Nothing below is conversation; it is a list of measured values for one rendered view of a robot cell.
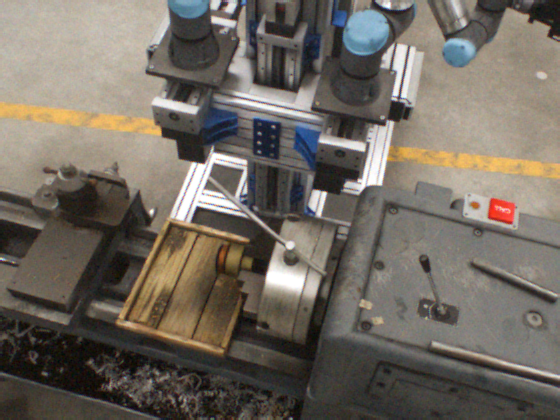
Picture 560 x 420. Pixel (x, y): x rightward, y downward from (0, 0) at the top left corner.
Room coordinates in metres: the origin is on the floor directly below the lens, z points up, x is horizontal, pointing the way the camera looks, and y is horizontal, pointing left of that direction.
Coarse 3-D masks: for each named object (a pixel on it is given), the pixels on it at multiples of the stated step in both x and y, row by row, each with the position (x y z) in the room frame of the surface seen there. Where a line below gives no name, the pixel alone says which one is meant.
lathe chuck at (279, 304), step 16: (288, 224) 0.85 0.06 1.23; (304, 224) 0.86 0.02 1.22; (320, 224) 0.87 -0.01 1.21; (304, 240) 0.81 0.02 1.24; (272, 256) 0.76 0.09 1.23; (272, 272) 0.72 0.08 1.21; (288, 272) 0.73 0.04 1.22; (304, 272) 0.73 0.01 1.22; (272, 288) 0.69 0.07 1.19; (288, 288) 0.70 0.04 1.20; (272, 304) 0.67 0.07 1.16; (288, 304) 0.67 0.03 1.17; (272, 320) 0.65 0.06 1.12; (288, 320) 0.65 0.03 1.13; (288, 336) 0.64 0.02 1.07
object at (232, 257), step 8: (224, 248) 0.83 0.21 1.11; (232, 248) 0.83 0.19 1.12; (240, 248) 0.83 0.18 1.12; (224, 256) 0.81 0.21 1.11; (232, 256) 0.81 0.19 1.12; (240, 256) 0.81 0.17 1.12; (248, 256) 0.82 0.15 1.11; (216, 264) 0.79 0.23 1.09; (224, 264) 0.79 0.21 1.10; (232, 264) 0.79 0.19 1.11; (240, 264) 0.79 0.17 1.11; (248, 264) 0.80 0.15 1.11; (256, 264) 0.83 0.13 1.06; (224, 272) 0.79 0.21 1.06; (232, 272) 0.78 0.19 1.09
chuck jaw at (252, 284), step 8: (240, 272) 0.77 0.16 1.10; (248, 272) 0.78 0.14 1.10; (240, 280) 0.75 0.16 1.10; (248, 280) 0.76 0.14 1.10; (256, 280) 0.76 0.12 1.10; (264, 280) 0.76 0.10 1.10; (248, 288) 0.73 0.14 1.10; (256, 288) 0.74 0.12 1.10; (248, 296) 0.71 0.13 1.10; (256, 296) 0.71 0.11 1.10; (248, 304) 0.69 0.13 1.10; (256, 304) 0.69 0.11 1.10; (248, 312) 0.67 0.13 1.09; (256, 312) 0.67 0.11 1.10; (264, 328) 0.65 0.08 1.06
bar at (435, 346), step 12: (432, 348) 0.57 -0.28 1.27; (444, 348) 0.57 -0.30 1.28; (456, 348) 0.58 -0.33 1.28; (468, 360) 0.56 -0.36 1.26; (480, 360) 0.56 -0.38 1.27; (492, 360) 0.56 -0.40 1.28; (504, 360) 0.57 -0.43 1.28; (516, 372) 0.55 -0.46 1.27; (528, 372) 0.55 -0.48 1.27; (540, 372) 0.55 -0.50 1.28; (552, 372) 0.56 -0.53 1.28
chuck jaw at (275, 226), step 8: (288, 216) 0.89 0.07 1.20; (272, 224) 0.86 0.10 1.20; (280, 224) 0.86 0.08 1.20; (264, 232) 0.87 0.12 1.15; (256, 240) 0.84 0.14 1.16; (264, 240) 0.84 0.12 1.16; (272, 240) 0.84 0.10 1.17; (248, 248) 0.83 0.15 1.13; (256, 248) 0.83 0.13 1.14; (264, 248) 0.83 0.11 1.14; (272, 248) 0.83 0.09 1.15; (256, 256) 0.81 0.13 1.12; (264, 256) 0.81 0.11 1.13
